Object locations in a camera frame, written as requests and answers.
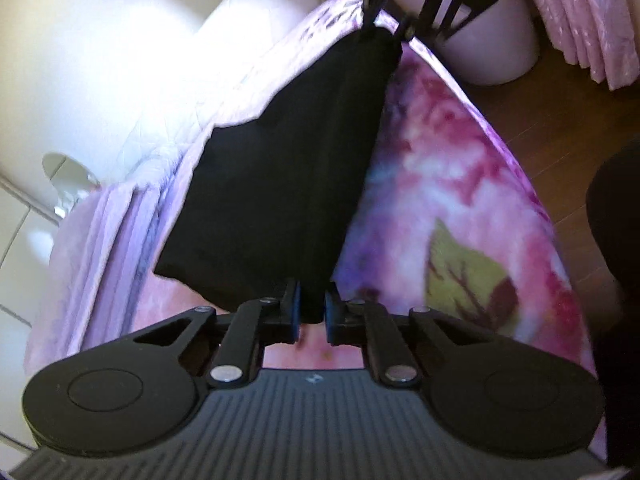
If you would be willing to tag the white round bin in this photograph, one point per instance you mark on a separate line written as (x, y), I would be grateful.
(495, 45)

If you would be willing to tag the pink floral blanket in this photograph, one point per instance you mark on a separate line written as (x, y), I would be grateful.
(450, 160)

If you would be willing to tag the lavender folded blanket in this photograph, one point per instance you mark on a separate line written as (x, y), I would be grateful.
(105, 240)

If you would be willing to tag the white glossy object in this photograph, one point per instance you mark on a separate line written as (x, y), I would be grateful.
(67, 180)

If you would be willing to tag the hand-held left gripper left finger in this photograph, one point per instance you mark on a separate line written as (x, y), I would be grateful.
(295, 306)

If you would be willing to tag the person's dark-clothed leg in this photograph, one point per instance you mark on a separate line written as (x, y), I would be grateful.
(617, 260)

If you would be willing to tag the pink dotted curtain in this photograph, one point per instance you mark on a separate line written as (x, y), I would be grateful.
(585, 15)

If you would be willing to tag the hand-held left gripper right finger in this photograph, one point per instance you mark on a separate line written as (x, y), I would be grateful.
(328, 306)

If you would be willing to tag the black garment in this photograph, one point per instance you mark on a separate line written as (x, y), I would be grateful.
(280, 185)

